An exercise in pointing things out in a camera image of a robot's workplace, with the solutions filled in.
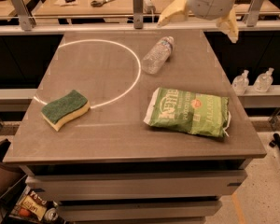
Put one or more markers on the middle metal bracket post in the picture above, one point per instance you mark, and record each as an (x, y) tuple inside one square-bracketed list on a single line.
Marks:
[(138, 14)]

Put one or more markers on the right sanitizer bottle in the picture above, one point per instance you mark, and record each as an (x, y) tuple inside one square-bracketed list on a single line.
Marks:
[(264, 81)]

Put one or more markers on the scissors on back desk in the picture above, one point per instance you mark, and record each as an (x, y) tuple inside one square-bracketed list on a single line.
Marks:
[(100, 3)]

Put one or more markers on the clear plastic water bottle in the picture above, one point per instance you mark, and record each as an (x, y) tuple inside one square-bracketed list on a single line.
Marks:
[(158, 55)]

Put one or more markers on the left metal bracket post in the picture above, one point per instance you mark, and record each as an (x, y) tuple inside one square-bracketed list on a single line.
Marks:
[(26, 20)]

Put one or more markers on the brown bin at left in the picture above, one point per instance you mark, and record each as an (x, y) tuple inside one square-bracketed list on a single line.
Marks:
[(9, 175)]

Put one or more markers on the green chips bag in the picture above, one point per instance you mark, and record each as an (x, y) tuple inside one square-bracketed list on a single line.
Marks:
[(189, 112)]

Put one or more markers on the green and yellow sponge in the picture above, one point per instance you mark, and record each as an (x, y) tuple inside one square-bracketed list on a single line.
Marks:
[(61, 111)]

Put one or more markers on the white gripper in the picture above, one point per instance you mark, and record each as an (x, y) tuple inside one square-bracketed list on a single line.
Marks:
[(209, 4)]

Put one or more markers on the snack box under table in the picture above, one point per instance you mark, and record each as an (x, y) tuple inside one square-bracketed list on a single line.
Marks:
[(34, 203)]

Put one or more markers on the right metal bracket post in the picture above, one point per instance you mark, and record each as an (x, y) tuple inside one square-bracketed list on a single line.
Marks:
[(252, 16)]

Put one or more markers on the metal bracket post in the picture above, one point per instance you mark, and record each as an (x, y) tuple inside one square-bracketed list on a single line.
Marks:
[(138, 14), (26, 20), (252, 16)]

